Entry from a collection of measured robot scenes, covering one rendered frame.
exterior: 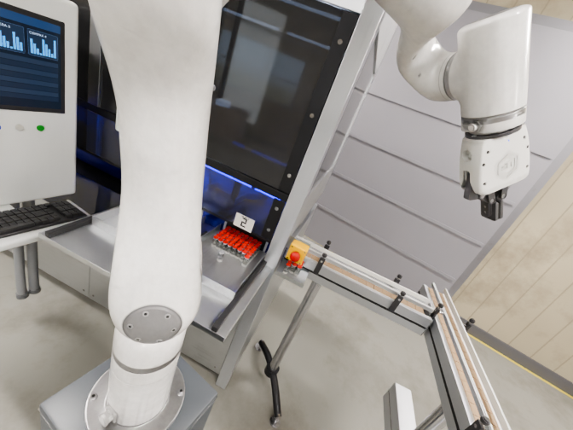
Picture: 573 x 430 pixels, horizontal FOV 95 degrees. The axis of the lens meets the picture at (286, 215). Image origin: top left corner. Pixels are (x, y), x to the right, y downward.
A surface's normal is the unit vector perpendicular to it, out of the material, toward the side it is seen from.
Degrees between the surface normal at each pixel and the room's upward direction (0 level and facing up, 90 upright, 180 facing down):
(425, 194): 90
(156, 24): 128
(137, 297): 65
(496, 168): 85
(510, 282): 90
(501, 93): 101
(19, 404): 0
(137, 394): 90
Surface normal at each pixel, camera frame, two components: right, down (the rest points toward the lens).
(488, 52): -0.59, 0.52
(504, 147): 0.18, 0.34
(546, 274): -0.48, 0.22
